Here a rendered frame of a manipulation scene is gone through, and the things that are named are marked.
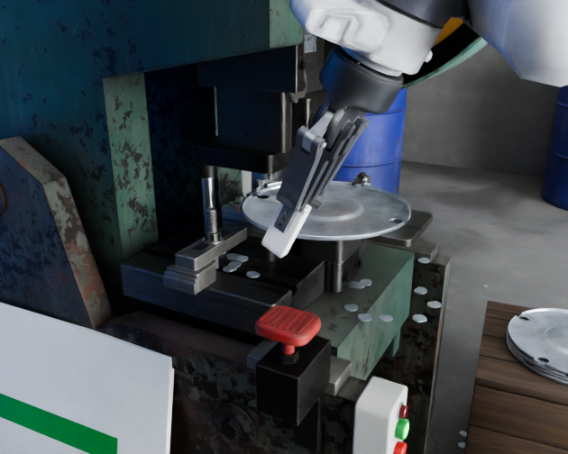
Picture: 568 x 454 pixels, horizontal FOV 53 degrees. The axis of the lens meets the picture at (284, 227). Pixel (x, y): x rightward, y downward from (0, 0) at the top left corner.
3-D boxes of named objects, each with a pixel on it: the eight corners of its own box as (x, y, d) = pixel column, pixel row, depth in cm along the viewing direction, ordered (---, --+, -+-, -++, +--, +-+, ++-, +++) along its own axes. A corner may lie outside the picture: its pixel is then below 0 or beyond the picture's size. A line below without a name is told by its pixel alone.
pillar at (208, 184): (218, 228, 102) (215, 152, 97) (211, 231, 101) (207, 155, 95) (208, 225, 103) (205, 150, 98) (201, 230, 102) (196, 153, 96)
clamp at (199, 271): (252, 254, 99) (251, 198, 95) (195, 295, 85) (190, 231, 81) (224, 248, 101) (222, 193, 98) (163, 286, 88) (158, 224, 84)
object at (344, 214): (291, 177, 117) (291, 173, 117) (430, 198, 104) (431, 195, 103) (208, 220, 93) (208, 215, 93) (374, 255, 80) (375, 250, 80)
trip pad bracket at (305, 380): (328, 449, 81) (333, 331, 74) (297, 498, 73) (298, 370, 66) (291, 435, 83) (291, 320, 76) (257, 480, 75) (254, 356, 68)
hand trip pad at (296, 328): (323, 367, 71) (325, 314, 69) (302, 394, 66) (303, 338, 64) (275, 352, 75) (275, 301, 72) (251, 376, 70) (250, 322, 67)
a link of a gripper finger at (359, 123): (329, 102, 56) (334, 100, 58) (286, 191, 62) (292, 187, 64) (361, 122, 55) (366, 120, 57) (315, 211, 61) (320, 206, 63)
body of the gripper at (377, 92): (389, 83, 48) (341, 172, 53) (418, 75, 55) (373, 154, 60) (319, 40, 50) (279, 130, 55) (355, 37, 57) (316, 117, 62)
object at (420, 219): (427, 281, 101) (435, 210, 96) (404, 316, 90) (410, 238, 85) (303, 253, 112) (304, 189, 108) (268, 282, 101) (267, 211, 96)
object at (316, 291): (377, 239, 121) (379, 213, 119) (273, 341, 84) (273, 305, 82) (257, 215, 134) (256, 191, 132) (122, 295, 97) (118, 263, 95)
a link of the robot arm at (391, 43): (454, 26, 52) (424, 79, 55) (344, -36, 55) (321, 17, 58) (415, 28, 42) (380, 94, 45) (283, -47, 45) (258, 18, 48)
